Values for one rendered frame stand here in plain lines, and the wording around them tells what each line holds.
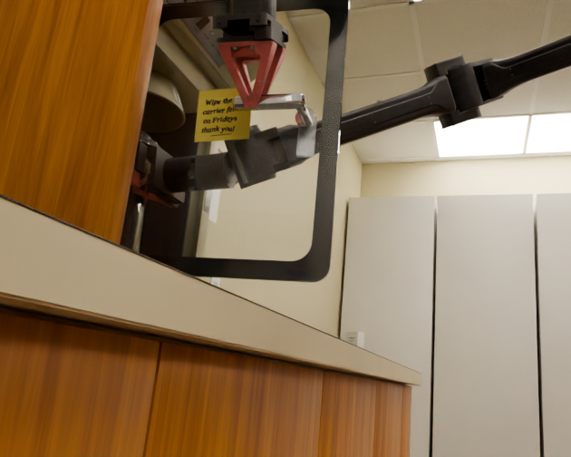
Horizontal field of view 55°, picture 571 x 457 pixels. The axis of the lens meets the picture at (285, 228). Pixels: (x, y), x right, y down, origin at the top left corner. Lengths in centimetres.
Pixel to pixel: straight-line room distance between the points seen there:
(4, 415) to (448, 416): 346
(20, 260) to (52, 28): 61
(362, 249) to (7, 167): 327
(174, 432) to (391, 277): 340
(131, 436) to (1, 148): 50
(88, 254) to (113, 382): 11
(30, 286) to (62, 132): 49
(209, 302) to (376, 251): 347
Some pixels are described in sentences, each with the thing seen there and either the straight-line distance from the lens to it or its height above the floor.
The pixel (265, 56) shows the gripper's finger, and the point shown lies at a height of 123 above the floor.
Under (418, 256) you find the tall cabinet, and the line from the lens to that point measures 380.
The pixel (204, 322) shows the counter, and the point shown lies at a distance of 40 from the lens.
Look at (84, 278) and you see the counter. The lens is 29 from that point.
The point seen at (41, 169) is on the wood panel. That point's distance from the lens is 74.
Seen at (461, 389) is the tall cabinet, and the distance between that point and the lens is 368.
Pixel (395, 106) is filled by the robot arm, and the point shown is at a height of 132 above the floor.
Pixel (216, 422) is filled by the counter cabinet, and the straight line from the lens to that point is 50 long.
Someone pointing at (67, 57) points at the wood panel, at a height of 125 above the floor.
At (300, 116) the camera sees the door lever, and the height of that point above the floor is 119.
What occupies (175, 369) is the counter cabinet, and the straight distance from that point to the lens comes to 43.
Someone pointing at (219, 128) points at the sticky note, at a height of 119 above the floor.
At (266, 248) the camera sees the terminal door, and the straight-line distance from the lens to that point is 66.
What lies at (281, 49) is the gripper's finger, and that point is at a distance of 70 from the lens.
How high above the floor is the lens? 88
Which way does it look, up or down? 15 degrees up
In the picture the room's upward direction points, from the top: 6 degrees clockwise
